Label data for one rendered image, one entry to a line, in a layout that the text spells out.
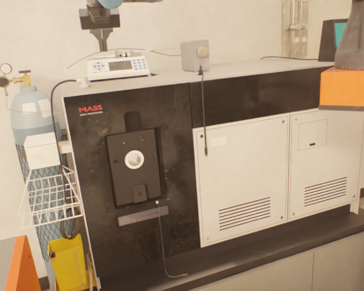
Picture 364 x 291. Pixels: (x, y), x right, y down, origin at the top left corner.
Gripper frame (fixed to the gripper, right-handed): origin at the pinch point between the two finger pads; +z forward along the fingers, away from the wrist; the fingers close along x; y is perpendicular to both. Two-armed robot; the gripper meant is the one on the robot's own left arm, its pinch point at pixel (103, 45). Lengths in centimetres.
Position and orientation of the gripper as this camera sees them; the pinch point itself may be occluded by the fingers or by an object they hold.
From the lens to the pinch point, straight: 128.1
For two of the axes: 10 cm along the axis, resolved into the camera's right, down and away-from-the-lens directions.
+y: -2.5, -7.8, 5.7
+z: -0.9, 6.0, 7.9
